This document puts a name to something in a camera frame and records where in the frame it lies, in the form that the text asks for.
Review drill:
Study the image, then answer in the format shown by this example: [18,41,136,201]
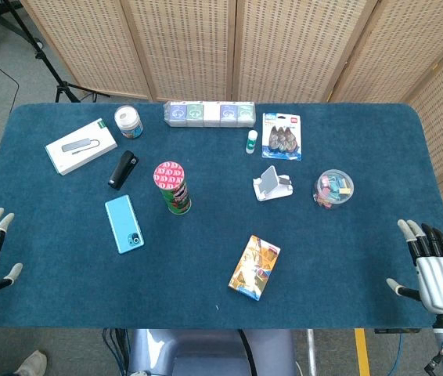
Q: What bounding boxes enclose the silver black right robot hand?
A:
[386,219,443,316]

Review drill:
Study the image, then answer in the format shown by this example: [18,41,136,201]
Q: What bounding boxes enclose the light blue smartphone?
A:
[104,194,146,255]

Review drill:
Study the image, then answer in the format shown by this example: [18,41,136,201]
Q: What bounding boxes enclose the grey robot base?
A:
[127,328,297,376]

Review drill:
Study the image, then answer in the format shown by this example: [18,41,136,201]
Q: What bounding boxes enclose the white folding phone stand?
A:
[253,165,295,202]

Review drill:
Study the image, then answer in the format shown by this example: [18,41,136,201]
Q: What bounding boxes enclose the pink lid snack can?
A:
[153,161,192,215]

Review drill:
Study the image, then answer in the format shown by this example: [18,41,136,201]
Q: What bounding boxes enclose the beige shoe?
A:
[11,349,49,376]

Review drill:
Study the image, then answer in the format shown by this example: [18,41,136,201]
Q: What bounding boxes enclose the clear tub of binder clips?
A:
[312,168,355,210]

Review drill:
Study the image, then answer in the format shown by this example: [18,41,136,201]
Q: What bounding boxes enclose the metal table leg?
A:
[306,328,319,376]

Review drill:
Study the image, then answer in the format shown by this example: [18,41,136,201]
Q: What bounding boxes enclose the white USB hub box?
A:
[45,117,118,176]

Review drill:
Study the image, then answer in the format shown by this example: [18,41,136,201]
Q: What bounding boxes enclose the black stapler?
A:
[107,150,139,191]

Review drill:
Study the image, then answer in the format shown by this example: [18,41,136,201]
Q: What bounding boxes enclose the yellow blue cardboard box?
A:
[228,234,281,302]

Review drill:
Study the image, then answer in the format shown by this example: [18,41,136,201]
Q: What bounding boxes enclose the black tripod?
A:
[5,0,111,104]

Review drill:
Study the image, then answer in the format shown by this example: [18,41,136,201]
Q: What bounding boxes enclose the white lidded small jar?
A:
[113,105,144,139]

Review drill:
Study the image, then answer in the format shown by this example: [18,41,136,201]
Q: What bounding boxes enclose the blister pack correction tapes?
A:
[261,112,303,161]

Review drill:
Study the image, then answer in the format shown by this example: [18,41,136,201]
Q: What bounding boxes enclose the blue table mat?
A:
[0,102,443,330]

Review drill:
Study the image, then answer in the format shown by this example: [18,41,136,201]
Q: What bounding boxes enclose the white green glue stick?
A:
[245,129,261,154]

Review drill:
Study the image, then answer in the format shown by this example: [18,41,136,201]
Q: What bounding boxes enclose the wrapped pack of small boxes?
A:
[163,100,257,128]

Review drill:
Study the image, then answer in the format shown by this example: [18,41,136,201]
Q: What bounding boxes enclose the woven bamboo folding screen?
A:
[20,0,443,271]

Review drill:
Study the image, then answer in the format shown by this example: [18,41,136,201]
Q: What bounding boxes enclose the blue cable bundle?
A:
[101,327,129,376]

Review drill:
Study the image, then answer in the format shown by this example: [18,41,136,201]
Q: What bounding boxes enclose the black cable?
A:
[238,329,256,376]

